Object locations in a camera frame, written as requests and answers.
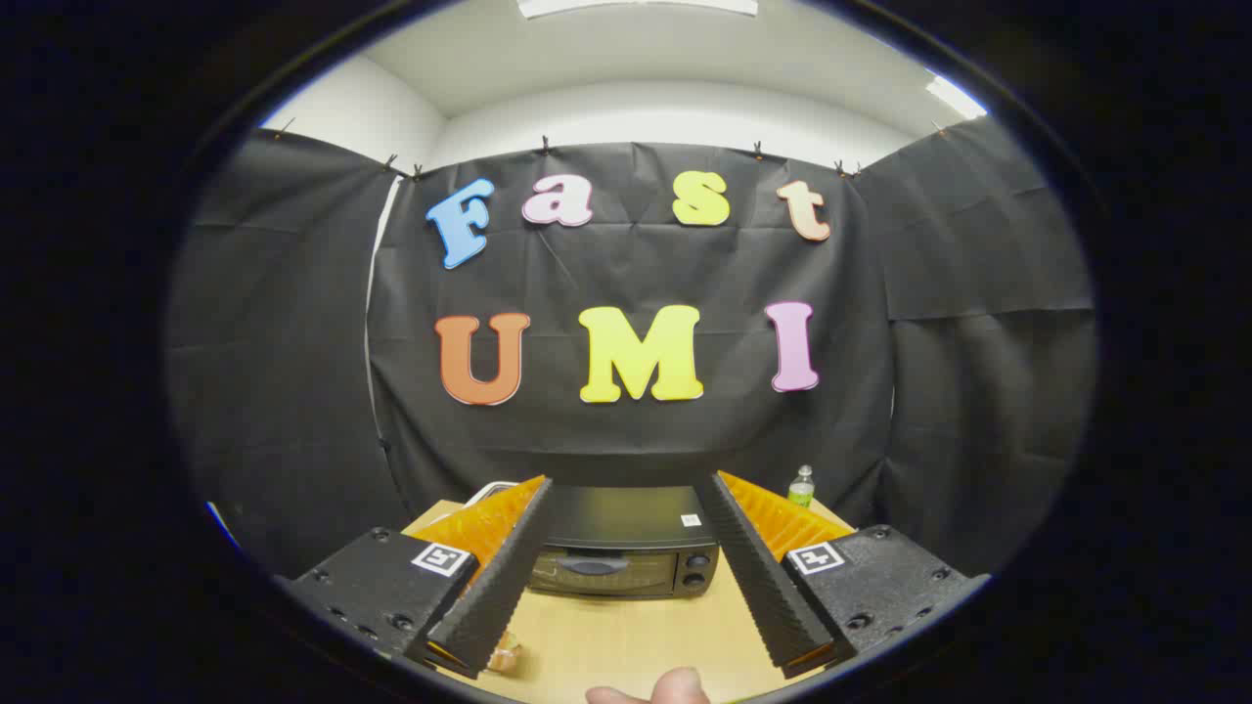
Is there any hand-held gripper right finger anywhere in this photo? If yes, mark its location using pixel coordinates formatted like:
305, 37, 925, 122
693, 470, 992, 680

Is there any black toaster oven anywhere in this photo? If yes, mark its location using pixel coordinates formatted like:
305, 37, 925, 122
526, 485, 723, 599

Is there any long ceiling light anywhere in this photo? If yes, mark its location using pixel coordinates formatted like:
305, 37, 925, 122
516, 0, 759, 20

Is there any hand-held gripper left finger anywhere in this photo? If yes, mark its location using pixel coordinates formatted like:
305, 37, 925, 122
284, 475, 555, 680

